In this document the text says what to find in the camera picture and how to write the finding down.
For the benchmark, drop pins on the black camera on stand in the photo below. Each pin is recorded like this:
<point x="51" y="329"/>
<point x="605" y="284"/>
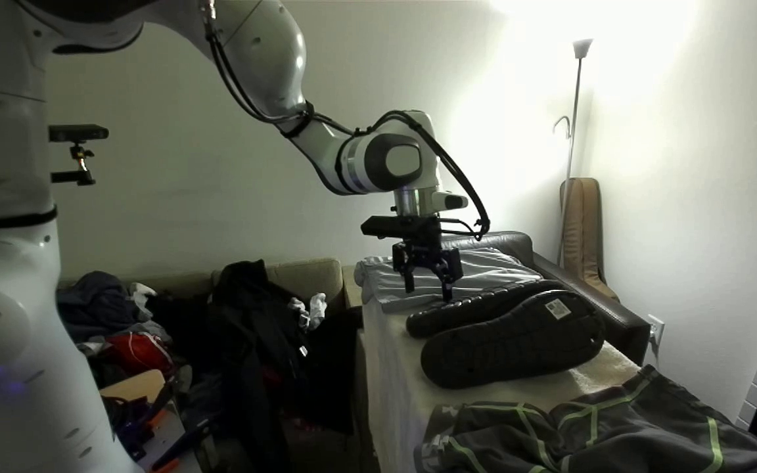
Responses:
<point x="80" y="133"/>

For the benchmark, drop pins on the black slipper with white label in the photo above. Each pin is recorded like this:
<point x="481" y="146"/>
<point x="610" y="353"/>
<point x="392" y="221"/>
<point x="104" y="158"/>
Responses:
<point x="511" y="346"/>

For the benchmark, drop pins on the blue clothing pile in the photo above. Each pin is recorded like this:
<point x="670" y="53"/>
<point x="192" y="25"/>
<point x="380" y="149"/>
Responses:
<point x="97" y="304"/>

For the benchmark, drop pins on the small white cloth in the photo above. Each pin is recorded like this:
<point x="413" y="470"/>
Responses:
<point x="143" y="299"/>

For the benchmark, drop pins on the dark shorts with green lines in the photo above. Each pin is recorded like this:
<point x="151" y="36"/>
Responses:
<point x="624" y="429"/>

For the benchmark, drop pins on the tan box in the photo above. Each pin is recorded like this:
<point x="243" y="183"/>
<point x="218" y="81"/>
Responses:
<point x="133" y="385"/>

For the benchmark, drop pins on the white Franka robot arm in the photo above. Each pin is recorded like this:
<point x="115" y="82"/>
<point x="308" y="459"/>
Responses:
<point x="11" y="350"/>

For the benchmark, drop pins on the beige sofa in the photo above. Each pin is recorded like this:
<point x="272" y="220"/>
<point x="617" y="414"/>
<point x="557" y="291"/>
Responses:
<point x="308" y="275"/>

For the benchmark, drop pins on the red item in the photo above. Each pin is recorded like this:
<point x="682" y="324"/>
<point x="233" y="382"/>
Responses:
<point x="138" y="350"/>

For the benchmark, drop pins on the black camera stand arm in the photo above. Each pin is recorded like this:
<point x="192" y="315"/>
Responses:
<point x="76" y="174"/>

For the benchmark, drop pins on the white table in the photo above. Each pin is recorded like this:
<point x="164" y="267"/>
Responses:
<point x="396" y="376"/>

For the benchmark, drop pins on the floor lamp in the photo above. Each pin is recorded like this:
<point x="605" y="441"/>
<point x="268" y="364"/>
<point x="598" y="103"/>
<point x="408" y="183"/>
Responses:
<point x="576" y="107"/>

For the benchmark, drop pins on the slim black slipper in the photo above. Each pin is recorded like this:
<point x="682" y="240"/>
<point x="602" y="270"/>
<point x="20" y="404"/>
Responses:
<point x="485" y="309"/>

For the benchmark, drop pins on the white crumpled cloth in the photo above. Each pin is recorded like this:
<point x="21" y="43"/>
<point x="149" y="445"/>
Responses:
<point x="314" y="312"/>

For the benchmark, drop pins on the grey cloth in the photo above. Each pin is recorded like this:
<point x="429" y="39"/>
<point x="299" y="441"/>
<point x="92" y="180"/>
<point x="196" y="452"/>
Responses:
<point x="500" y="267"/>

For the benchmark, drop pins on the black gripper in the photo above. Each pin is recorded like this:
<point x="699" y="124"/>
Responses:
<point x="427" y="253"/>

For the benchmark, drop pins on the white wall outlet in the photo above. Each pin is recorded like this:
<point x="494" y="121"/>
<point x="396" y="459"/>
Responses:
<point x="655" y="332"/>

